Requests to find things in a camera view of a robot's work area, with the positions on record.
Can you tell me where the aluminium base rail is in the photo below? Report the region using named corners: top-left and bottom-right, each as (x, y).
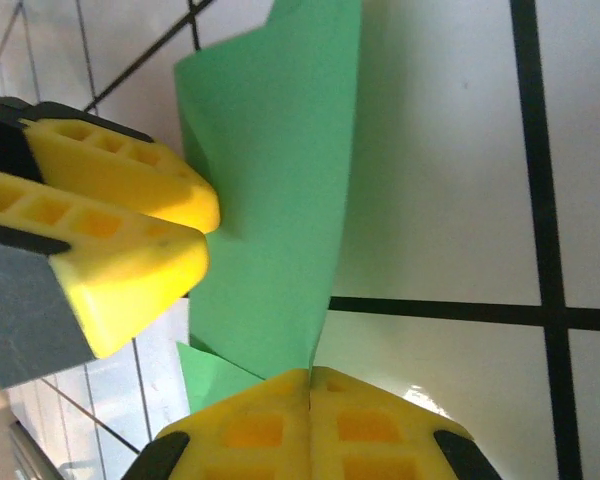
top-left (7, 417), bottom-right (61, 480)

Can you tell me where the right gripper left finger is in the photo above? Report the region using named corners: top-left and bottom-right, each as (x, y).
top-left (123, 366), bottom-right (312, 480)

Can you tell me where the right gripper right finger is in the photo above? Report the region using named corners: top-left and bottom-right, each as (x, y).
top-left (307, 363), bottom-right (502, 480)

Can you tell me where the green paper sheet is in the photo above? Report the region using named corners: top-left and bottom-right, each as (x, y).
top-left (172, 0), bottom-right (366, 417)

